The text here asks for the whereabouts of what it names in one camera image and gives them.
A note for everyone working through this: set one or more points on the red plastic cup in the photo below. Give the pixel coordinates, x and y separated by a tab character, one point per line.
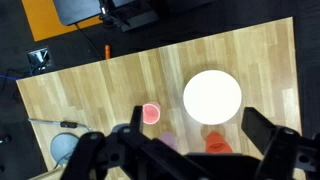
218	143

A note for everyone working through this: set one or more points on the orange floor mat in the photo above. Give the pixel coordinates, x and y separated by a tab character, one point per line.
40	20

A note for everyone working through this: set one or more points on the white bowl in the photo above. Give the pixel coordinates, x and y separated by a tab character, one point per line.
212	97

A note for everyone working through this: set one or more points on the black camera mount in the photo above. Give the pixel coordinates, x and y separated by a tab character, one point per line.
133	18

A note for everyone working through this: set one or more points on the purple plastic cup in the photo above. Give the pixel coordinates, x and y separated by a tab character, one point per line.
168	140

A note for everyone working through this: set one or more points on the aluminium bracket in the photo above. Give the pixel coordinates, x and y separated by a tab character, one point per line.
39	58

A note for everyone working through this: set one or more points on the wooden desk lamp grey base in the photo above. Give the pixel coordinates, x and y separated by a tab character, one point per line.
63	145

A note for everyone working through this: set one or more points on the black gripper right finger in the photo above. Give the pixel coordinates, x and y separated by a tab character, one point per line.
256	128

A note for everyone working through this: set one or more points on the black metal platform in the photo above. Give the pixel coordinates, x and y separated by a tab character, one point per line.
76	11

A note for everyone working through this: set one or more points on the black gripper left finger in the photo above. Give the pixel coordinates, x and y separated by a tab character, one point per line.
137	118

